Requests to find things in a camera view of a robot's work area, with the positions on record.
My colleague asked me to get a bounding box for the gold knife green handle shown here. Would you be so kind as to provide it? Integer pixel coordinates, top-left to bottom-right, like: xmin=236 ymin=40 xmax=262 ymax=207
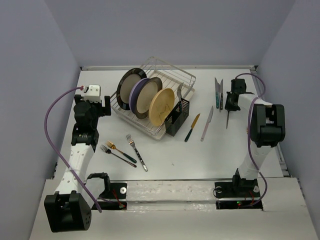
xmin=184 ymin=113 xmax=201 ymax=142

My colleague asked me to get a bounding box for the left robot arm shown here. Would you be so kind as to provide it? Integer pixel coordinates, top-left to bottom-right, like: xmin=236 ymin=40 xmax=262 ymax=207
xmin=44 ymin=94 xmax=111 ymax=233

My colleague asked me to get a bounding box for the black rimmed plate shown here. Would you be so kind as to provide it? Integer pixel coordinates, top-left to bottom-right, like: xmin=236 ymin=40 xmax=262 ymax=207
xmin=116 ymin=68 xmax=147 ymax=111

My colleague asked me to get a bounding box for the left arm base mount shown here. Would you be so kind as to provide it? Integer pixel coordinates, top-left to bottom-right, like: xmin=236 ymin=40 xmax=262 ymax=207
xmin=85 ymin=172 xmax=128 ymax=211

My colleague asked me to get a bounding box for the gold fork green handle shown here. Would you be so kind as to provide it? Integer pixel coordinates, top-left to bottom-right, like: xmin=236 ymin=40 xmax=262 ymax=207
xmin=106 ymin=141 xmax=137 ymax=164

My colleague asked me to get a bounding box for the knife teal handle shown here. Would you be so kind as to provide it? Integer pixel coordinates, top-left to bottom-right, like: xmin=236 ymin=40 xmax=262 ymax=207
xmin=214 ymin=77 xmax=220 ymax=109

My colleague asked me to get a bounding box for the black utensil caddy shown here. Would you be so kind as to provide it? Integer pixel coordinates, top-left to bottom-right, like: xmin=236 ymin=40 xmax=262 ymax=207
xmin=164 ymin=98 xmax=190 ymax=137

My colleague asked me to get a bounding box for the knife dark handle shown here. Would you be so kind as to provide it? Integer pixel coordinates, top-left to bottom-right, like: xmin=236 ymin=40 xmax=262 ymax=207
xmin=219 ymin=79 xmax=224 ymax=112

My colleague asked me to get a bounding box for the silver fork perforated handle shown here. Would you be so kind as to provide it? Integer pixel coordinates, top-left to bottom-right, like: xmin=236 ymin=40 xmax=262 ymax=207
xmin=126 ymin=134 xmax=148 ymax=172

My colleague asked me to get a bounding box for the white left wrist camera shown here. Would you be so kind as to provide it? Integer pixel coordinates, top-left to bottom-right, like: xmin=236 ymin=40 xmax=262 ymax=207
xmin=84 ymin=84 xmax=101 ymax=103

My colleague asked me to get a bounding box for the grey brown plate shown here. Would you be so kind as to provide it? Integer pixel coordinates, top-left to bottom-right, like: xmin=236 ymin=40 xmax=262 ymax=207
xmin=134 ymin=77 xmax=163 ymax=119

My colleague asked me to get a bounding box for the silver fork teal handle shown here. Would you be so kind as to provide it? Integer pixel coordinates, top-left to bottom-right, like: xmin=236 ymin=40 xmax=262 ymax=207
xmin=176 ymin=83 xmax=184 ymax=103

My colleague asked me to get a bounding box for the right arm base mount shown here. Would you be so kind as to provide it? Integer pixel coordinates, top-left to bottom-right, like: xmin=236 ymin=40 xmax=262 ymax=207
xmin=212 ymin=169 xmax=263 ymax=210

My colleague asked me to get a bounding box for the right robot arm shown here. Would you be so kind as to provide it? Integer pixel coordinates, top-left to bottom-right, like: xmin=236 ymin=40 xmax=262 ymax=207
xmin=224 ymin=78 xmax=286 ymax=196

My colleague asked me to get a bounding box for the purple plate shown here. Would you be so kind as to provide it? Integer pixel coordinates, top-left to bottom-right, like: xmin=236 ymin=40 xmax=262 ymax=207
xmin=129 ymin=78 xmax=149 ymax=114

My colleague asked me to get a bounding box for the dark fork thin handle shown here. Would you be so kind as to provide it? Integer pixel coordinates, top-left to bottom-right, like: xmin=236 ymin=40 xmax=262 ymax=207
xmin=99 ymin=145 xmax=137 ymax=168

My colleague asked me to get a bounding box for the metal wire dish rack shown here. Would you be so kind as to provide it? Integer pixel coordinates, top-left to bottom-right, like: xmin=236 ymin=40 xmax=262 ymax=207
xmin=106 ymin=57 xmax=197 ymax=135

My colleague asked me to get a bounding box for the yellow plate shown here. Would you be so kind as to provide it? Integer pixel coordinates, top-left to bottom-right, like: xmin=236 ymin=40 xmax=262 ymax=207
xmin=148 ymin=88 xmax=175 ymax=127

